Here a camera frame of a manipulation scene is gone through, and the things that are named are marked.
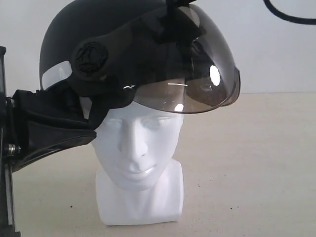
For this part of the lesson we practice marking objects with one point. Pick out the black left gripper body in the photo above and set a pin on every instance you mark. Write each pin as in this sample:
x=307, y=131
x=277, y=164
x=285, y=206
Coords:
x=7, y=215

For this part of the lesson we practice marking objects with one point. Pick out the white mannequin head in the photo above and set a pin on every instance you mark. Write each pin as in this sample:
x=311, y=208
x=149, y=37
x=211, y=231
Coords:
x=139, y=182

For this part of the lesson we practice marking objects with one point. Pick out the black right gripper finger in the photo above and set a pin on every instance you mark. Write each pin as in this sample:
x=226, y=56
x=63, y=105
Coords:
x=175, y=7

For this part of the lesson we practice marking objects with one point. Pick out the black helmet with tinted visor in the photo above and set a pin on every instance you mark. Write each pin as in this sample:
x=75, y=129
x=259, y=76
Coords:
x=98, y=55

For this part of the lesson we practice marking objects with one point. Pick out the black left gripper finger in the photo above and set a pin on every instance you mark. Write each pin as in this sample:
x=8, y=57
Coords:
x=38, y=141

